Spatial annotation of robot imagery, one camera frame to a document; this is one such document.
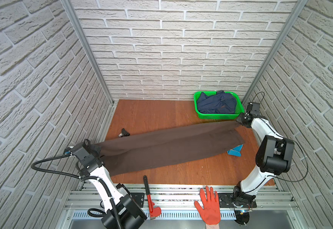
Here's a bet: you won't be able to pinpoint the brown trousers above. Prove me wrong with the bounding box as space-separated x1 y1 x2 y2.
98 121 245 176

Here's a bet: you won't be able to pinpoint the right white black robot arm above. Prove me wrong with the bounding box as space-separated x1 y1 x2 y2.
232 113 294 203

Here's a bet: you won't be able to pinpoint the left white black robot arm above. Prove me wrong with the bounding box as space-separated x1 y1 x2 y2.
64 139 147 229

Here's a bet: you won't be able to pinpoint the navy blue trousers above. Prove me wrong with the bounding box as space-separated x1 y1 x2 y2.
197 91 237 114

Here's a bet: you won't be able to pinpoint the red gloved hand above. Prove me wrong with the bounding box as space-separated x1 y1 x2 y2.
194 186 221 229

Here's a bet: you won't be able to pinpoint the green plastic basket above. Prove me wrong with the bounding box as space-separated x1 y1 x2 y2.
193 91 245 120

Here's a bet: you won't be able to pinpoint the small black clip object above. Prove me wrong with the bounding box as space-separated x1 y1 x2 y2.
118 128 130 137

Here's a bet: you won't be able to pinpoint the red pipe wrench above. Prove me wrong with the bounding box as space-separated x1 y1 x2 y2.
143 175 162 219

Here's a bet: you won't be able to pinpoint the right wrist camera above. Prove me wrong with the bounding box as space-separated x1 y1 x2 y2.
247 102 261 116

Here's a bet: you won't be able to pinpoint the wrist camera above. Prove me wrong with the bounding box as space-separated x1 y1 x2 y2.
63 146 74 156
247 102 261 116

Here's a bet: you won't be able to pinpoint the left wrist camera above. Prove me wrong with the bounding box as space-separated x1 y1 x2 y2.
63 146 74 156

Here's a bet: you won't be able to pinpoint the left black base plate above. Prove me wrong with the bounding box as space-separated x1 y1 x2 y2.
130 192 145 208

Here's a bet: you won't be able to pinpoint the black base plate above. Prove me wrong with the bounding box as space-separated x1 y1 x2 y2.
130 192 145 208
218 193 257 209

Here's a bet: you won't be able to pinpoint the thin black right cable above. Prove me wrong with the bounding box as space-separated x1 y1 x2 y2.
252 91 309 183

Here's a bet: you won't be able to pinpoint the black corrugated cable conduit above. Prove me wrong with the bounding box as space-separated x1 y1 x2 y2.
31 154 124 229

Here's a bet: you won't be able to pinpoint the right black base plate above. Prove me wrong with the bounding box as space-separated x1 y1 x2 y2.
218 193 257 209

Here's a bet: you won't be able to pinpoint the aluminium rail frame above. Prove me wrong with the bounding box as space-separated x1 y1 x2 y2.
62 182 299 220

